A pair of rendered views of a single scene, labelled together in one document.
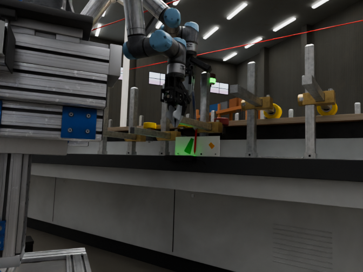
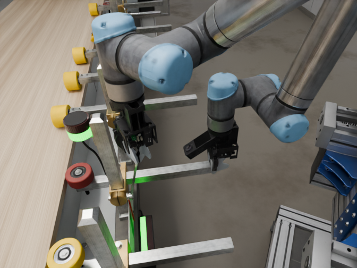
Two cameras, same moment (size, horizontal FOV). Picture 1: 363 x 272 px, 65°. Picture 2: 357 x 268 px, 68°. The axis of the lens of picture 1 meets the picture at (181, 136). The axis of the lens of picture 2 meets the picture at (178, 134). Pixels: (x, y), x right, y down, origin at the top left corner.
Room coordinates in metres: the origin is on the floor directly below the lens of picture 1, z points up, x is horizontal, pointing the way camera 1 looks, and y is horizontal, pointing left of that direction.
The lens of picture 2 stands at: (1.61, 0.39, 1.52)
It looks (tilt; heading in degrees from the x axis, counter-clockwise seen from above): 42 degrees down; 229
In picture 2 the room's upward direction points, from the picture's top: 3 degrees counter-clockwise
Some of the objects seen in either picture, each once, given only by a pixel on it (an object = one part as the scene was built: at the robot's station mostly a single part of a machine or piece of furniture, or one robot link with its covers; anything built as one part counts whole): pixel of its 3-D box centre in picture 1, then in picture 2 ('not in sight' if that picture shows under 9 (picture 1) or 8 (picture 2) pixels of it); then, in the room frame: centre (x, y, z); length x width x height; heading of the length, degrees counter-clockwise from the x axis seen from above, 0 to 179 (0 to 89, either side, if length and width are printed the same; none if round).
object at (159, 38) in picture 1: (160, 45); (260, 93); (1.06, 0.09, 1.12); 0.11 x 0.11 x 0.08; 62
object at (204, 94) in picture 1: (204, 117); (115, 178); (1.43, -0.12, 0.90); 0.04 x 0.04 x 0.48; 56
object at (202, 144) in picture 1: (196, 146); (131, 212); (1.43, -0.08, 0.75); 0.26 x 0.01 x 0.10; 56
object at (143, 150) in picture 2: (186, 85); (144, 150); (1.38, -0.01, 1.05); 0.06 x 0.03 x 0.09; 76
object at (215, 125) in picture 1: (208, 127); (118, 183); (1.42, -0.14, 0.84); 0.14 x 0.06 x 0.05; 56
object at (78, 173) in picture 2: (221, 128); (83, 182); (1.50, -0.21, 0.85); 0.08 x 0.08 x 0.11
